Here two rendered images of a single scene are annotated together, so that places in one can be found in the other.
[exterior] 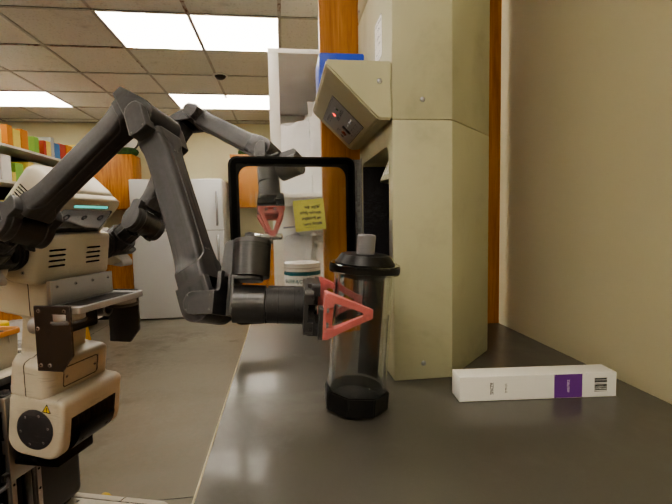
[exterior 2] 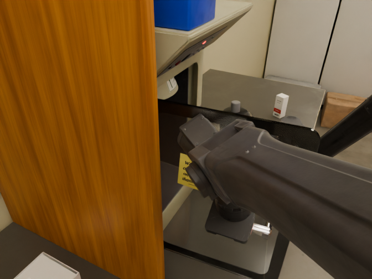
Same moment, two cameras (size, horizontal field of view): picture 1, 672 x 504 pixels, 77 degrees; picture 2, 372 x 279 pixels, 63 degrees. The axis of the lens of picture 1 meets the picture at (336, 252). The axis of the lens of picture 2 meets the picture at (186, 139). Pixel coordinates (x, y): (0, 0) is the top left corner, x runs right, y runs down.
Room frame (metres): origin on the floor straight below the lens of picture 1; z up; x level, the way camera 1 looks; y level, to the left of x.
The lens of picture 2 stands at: (1.43, 0.29, 1.62)
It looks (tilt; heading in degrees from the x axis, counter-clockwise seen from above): 33 degrees down; 214
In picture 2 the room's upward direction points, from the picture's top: 1 degrees clockwise
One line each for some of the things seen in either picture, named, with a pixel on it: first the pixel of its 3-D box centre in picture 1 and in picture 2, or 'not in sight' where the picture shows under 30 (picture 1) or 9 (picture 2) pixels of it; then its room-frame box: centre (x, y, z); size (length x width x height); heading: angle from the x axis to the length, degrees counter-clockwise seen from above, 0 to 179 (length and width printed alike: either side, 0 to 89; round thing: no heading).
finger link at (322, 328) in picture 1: (339, 311); not in sight; (0.61, 0.00, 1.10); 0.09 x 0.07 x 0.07; 96
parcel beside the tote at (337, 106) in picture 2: not in sight; (344, 112); (-1.87, 0.10, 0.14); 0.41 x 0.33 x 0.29; 103
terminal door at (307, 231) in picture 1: (294, 240); (215, 201); (1.03, 0.10, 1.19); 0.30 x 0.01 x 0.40; 102
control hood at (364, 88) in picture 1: (345, 113); (199, 39); (0.91, -0.03, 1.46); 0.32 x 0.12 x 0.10; 7
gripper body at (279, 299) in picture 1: (290, 304); not in sight; (0.64, 0.07, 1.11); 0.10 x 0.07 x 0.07; 6
